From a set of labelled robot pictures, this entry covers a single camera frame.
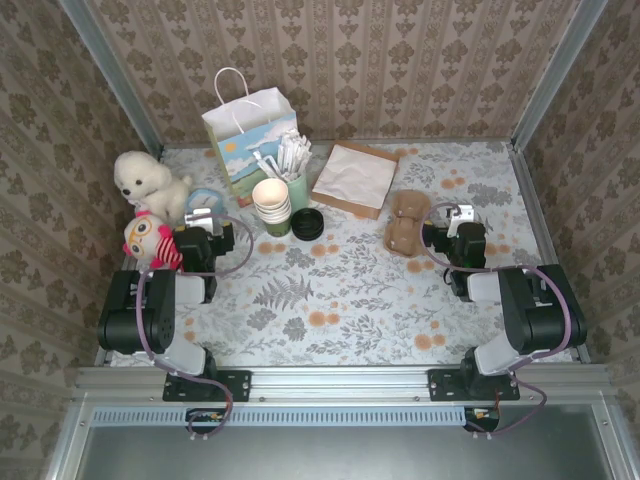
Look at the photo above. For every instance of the stack of paper cups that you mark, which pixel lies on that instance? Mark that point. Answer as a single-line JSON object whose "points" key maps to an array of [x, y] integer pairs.
{"points": [[271, 200]]}

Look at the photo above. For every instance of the paper bag with sky print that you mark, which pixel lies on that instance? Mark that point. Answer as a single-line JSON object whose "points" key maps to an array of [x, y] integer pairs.
{"points": [[250, 120]]}

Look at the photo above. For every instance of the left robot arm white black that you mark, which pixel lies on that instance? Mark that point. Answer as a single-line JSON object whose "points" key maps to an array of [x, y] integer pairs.
{"points": [[130, 320]]}

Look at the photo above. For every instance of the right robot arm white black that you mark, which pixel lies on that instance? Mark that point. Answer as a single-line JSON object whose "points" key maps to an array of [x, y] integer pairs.
{"points": [[540, 320]]}

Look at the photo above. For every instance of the blue square box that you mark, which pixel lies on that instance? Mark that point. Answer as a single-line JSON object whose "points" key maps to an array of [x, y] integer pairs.
{"points": [[202, 200]]}

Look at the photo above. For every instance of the doll with glasses striped shirt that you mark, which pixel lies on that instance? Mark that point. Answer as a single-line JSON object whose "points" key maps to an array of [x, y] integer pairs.
{"points": [[145, 240]]}

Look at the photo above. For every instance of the clear wrapped straw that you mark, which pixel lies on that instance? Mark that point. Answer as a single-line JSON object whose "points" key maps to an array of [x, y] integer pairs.
{"points": [[265, 162]]}

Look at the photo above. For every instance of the stack of black lids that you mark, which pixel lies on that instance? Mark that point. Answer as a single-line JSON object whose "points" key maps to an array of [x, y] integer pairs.
{"points": [[307, 224]]}

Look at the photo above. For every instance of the mint green holder cup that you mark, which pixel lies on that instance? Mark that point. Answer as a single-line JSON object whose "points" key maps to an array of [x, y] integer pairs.
{"points": [[299, 192]]}

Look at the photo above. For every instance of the white plush dog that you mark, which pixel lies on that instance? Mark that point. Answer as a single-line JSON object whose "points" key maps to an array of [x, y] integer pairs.
{"points": [[147, 182]]}

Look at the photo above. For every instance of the brown cardboard napkin tray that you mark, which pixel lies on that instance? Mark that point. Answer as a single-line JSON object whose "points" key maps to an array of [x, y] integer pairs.
{"points": [[345, 202]]}

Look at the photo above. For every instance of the white paper napkins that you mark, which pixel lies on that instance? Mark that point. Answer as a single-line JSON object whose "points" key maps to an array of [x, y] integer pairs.
{"points": [[355, 172]]}

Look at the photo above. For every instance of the white wrapped straw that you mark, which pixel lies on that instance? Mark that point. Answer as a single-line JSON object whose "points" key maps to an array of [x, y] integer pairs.
{"points": [[302, 150], [287, 150]]}

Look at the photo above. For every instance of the grey metal panel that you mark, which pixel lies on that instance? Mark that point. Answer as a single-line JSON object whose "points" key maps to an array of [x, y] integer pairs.
{"points": [[340, 455]]}

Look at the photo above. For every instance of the aluminium side rail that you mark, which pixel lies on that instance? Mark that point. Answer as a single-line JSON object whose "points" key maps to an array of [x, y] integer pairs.
{"points": [[537, 225]]}

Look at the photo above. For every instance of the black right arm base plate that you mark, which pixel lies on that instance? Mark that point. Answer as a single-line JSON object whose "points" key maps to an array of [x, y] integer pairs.
{"points": [[445, 385]]}

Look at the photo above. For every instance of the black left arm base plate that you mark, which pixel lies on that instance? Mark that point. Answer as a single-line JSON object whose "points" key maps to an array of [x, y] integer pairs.
{"points": [[235, 385]]}

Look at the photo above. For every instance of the aluminium mounting rail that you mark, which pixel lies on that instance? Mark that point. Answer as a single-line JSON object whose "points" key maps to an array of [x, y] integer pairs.
{"points": [[340, 382]]}

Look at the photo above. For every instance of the aluminium frame post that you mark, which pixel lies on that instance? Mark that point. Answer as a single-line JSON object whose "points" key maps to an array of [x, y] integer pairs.
{"points": [[562, 65], [107, 65]]}

